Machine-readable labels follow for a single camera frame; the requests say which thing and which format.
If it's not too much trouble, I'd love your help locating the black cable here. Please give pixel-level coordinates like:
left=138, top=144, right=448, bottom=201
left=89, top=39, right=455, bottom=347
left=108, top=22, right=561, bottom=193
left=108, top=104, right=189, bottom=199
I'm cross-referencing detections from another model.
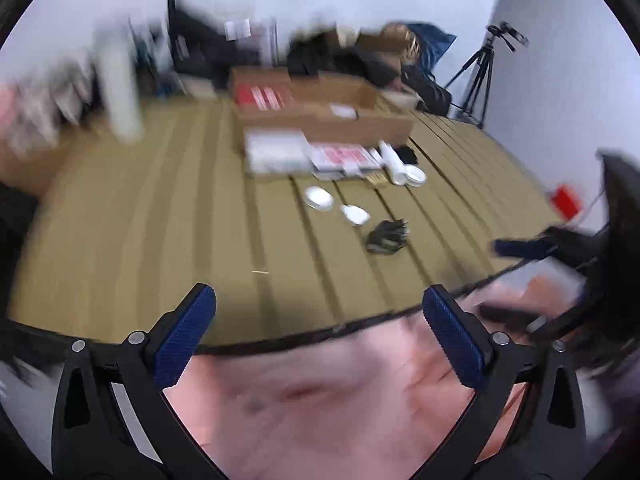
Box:
left=365, top=218, right=410, bottom=256

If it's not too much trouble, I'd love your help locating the white tube bottle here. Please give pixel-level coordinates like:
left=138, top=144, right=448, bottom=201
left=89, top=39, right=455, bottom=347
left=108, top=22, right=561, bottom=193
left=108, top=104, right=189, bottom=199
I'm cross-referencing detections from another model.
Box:
left=378, top=141, right=408, bottom=186

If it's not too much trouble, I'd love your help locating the white earbud case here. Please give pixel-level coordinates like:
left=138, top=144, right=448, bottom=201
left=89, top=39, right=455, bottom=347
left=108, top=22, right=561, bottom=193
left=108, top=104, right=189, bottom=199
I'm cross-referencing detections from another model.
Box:
left=341, top=205, right=371, bottom=226

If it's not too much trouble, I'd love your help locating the round white lid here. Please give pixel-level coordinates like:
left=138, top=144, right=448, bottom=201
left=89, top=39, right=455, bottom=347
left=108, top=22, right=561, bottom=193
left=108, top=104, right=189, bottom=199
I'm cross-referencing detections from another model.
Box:
left=304, top=186, right=334, bottom=211

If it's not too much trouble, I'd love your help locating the white pink patterned box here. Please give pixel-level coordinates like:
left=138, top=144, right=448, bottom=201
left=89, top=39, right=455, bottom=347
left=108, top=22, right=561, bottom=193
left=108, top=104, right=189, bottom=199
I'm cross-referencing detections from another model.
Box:
left=309, top=143, right=382, bottom=177

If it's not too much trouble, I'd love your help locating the clear plastic storage box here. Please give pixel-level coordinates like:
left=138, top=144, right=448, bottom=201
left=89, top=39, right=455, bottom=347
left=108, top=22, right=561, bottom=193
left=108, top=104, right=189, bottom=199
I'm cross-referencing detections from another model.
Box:
left=244, top=128, right=312, bottom=176

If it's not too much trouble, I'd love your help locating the red book box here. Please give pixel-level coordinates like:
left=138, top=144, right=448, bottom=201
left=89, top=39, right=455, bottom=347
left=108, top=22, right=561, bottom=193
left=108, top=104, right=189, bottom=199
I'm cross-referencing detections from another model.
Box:
left=233, top=84, right=293, bottom=112

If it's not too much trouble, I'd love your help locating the white round jar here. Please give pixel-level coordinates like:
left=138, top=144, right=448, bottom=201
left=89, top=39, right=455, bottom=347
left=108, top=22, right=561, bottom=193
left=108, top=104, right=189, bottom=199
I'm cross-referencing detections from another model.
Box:
left=405, top=165, right=427, bottom=188

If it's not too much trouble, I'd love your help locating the red bucket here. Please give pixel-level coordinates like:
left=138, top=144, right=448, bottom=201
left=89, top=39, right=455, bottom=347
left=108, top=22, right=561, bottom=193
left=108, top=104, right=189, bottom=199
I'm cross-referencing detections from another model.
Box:
left=550, top=184, right=582, bottom=221

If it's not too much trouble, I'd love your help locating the pink garment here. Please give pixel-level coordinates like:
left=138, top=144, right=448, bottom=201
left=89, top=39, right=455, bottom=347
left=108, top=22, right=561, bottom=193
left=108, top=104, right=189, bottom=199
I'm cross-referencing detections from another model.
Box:
left=164, top=274, right=591, bottom=480

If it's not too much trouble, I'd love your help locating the tan slatted folding table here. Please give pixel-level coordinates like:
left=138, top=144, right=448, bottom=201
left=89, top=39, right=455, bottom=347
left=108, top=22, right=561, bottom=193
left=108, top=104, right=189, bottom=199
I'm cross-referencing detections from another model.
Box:
left=9, top=100, right=559, bottom=348

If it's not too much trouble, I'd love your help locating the black backpack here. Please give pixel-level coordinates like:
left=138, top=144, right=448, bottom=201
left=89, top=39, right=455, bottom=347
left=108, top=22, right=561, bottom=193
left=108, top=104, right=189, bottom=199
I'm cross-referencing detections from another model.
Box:
left=400, top=65, right=451, bottom=117

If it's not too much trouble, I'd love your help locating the blue bag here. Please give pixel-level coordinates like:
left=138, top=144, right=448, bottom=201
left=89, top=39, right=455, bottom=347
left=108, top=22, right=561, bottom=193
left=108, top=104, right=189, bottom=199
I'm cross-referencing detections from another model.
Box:
left=405, top=22, right=457, bottom=74

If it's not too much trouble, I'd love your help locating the woven bamboo basket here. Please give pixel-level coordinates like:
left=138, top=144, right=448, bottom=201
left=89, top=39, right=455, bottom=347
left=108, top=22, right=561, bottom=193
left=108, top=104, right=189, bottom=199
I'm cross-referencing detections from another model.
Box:
left=396, top=25, right=422, bottom=64

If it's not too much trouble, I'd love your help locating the brown cardboard tray box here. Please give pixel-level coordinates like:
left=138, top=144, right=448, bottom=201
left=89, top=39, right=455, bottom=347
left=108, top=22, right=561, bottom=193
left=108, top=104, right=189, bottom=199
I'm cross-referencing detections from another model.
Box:
left=229, top=67, right=413, bottom=150

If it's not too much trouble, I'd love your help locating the white thermos bottle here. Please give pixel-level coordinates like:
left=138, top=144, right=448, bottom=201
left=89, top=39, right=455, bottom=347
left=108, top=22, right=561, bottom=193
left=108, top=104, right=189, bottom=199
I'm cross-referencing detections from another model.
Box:
left=94, top=18, right=144, bottom=144

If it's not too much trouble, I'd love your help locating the black clothes pile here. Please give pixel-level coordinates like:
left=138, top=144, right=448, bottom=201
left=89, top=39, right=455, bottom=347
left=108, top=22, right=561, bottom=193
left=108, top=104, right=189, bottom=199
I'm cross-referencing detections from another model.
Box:
left=168, top=9, right=400, bottom=90

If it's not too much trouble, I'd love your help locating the black camera tripod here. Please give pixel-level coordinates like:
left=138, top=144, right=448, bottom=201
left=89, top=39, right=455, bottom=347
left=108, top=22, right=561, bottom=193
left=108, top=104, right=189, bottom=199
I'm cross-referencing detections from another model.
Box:
left=445, top=21, right=529, bottom=130

